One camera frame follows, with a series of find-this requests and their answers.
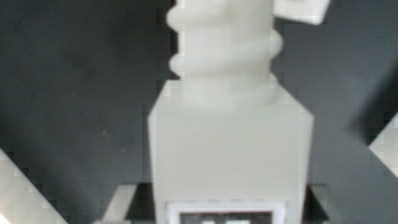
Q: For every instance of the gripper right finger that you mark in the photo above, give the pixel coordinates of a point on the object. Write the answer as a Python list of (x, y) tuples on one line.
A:
[(328, 201)]

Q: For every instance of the white leg centre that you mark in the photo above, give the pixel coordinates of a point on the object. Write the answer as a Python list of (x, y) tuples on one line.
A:
[(230, 126)]

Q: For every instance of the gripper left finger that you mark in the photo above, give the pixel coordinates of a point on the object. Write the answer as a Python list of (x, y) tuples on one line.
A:
[(116, 213)]

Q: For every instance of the white table leg with tag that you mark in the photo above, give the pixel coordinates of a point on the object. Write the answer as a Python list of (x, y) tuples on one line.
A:
[(303, 10)]

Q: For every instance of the white L-shaped obstacle wall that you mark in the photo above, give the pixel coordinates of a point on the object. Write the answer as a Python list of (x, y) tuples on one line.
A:
[(354, 166)]

